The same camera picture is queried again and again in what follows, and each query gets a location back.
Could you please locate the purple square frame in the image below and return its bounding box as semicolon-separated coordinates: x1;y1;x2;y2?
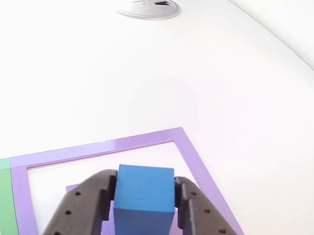
1;108;269;235

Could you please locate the small blue cube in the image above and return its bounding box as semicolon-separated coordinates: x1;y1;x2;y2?
110;162;180;235

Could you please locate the round silver cable grommet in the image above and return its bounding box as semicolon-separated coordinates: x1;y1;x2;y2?
114;0;183;24

